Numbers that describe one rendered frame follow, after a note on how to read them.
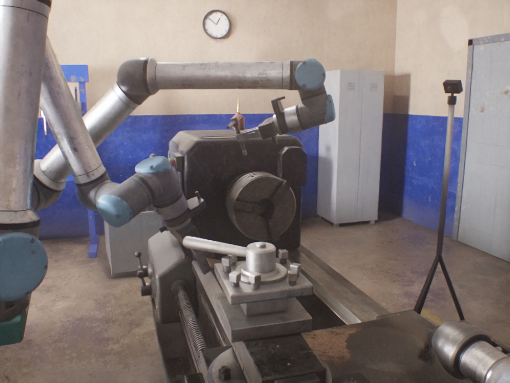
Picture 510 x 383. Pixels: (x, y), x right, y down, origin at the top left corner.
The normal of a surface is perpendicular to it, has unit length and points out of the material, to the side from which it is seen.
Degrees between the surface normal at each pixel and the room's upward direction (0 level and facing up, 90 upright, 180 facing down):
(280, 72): 79
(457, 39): 90
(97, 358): 0
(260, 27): 90
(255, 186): 90
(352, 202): 90
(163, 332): 0
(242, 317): 0
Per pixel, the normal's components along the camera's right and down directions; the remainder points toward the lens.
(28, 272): 0.72, 0.22
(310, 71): 0.01, 0.20
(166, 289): 0.30, 0.19
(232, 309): 0.00, -0.98
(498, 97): -0.95, 0.06
